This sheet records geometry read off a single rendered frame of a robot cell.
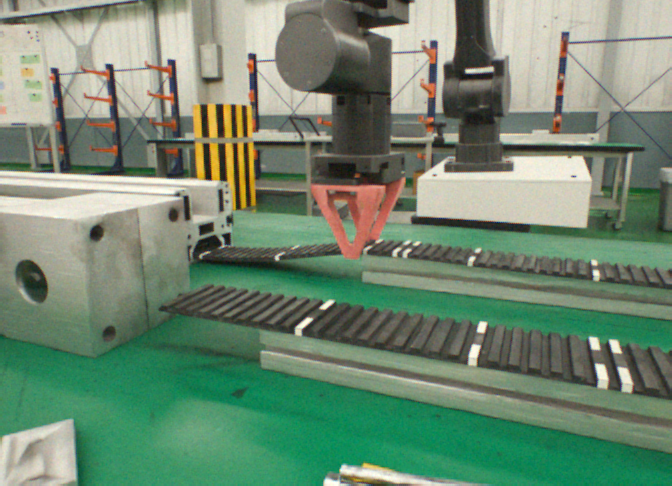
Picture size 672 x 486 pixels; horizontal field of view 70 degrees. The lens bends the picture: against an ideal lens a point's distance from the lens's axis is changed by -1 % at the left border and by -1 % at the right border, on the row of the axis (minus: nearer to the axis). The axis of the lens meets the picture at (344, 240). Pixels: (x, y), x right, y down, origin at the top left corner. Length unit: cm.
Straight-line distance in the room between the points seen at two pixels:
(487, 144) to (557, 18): 724
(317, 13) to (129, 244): 22
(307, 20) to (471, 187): 50
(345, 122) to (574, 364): 29
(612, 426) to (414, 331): 11
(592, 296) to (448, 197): 42
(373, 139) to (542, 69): 755
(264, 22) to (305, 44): 908
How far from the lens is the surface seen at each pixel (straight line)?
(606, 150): 493
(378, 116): 45
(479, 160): 88
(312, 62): 39
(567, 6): 810
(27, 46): 614
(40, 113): 606
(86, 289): 35
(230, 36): 383
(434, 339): 28
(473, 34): 85
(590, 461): 27
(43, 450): 27
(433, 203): 84
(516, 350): 28
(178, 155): 1011
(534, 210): 82
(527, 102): 796
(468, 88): 86
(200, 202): 61
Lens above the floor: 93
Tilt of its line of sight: 13 degrees down
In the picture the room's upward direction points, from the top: straight up
